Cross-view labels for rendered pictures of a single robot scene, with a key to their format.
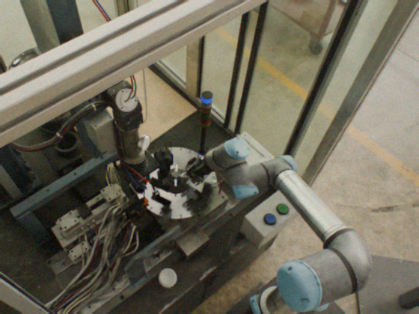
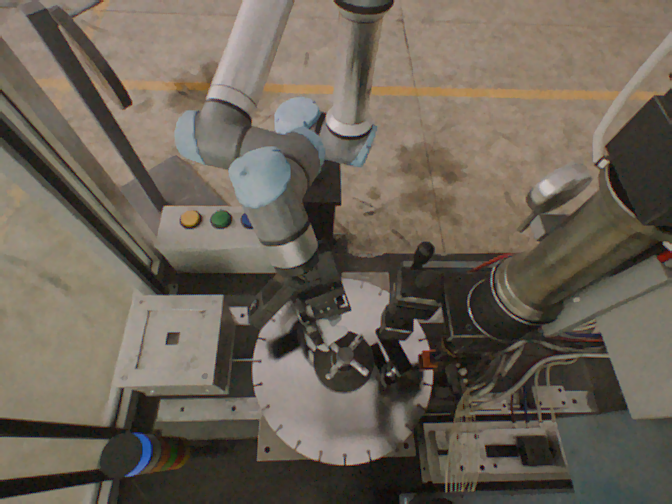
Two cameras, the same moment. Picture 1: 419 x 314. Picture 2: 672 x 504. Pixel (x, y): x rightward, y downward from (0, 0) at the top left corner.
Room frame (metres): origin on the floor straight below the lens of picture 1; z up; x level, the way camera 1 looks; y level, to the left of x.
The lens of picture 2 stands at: (0.90, -0.04, 1.65)
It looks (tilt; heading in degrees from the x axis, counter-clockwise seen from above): 62 degrees down; 206
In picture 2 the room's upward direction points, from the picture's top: 6 degrees clockwise
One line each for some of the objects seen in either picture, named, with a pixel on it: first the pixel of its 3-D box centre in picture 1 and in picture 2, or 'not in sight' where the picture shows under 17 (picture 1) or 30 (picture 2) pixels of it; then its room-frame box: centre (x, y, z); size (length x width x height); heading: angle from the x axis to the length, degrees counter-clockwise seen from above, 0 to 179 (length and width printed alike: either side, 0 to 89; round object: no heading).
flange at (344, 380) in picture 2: (176, 179); (343, 359); (0.76, -0.07, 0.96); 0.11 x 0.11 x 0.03
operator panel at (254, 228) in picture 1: (275, 214); (227, 241); (0.63, -0.47, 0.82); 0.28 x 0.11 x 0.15; 122
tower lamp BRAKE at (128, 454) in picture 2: (206, 97); (127, 454); (1.02, -0.22, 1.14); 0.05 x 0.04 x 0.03; 32
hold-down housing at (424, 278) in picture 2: (164, 165); (406, 307); (0.69, -0.02, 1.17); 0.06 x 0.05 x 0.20; 113
